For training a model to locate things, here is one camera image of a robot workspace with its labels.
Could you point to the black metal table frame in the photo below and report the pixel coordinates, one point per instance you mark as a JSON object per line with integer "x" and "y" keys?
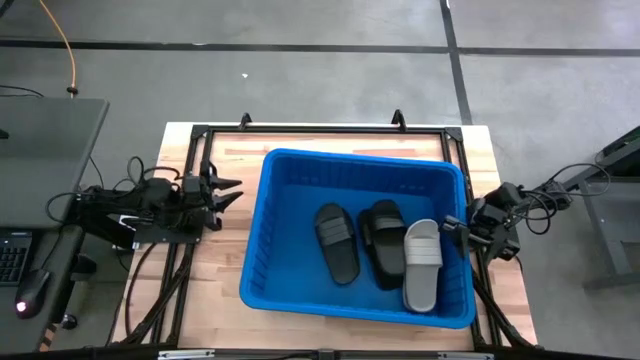
{"x": 375, "y": 130}

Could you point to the black keyboard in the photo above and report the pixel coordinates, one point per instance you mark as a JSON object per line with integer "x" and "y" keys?
{"x": 12, "y": 260}

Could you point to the grey desk top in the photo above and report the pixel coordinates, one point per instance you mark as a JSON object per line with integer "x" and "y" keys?
{"x": 45, "y": 160}

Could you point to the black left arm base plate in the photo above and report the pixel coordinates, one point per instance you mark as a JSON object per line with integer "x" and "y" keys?
{"x": 150, "y": 235}

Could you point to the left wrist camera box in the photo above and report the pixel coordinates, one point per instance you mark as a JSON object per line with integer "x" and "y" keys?
{"x": 191, "y": 185}

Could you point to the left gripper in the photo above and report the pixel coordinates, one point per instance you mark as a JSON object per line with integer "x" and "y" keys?
{"x": 205, "y": 200}

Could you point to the blue plastic bin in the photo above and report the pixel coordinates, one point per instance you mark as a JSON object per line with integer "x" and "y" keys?
{"x": 290, "y": 260}

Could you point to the black slide sandal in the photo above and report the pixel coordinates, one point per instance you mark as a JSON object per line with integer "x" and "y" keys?
{"x": 337, "y": 250}
{"x": 385, "y": 250}

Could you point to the dark grey keyboard shelf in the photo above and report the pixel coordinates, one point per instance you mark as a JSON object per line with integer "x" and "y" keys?
{"x": 62, "y": 245}

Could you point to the black caster wheel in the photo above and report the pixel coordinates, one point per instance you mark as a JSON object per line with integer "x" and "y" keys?
{"x": 70, "y": 321}

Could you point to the small white box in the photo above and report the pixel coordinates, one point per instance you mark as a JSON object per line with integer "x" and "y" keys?
{"x": 128, "y": 220}

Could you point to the black side table frame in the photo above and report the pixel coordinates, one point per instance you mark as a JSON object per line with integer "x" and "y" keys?
{"x": 607, "y": 235}

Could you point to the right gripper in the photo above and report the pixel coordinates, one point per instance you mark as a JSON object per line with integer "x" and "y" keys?
{"x": 487, "y": 220}

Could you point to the black desk support beam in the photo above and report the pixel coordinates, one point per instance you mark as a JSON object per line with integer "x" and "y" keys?
{"x": 100, "y": 230}

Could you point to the silver metal bracket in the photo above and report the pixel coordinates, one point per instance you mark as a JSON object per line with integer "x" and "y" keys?
{"x": 465, "y": 356}
{"x": 185, "y": 354}

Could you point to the grey slide sandal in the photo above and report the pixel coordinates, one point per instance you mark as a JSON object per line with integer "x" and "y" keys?
{"x": 422, "y": 280}

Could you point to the black computer mouse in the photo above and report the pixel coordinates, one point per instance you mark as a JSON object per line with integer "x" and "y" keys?
{"x": 32, "y": 295}

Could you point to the black clamp hook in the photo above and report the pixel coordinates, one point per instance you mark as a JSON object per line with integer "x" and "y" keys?
{"x": 398, "y": 121}
{"x": 245, "y": 121}

